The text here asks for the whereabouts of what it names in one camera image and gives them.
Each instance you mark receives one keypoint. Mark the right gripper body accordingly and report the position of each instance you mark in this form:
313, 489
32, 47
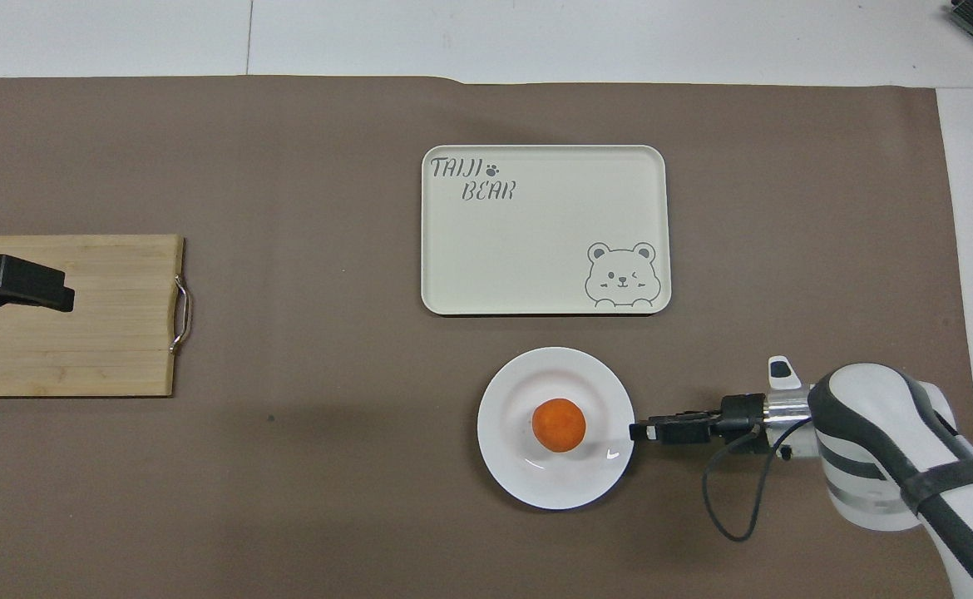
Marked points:
742, 413

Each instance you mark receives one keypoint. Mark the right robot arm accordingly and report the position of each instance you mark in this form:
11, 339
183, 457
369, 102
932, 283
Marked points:
877, 424

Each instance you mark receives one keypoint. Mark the orange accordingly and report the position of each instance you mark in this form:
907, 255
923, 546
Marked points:
559, 425

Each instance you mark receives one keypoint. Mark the white round plate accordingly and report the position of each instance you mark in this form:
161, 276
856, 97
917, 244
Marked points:
511, 466

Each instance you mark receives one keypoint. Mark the wooden cutting board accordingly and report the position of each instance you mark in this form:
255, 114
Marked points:
104, 333

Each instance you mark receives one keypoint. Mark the cream tray with bear print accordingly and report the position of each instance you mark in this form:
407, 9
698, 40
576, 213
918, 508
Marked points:
536, 241

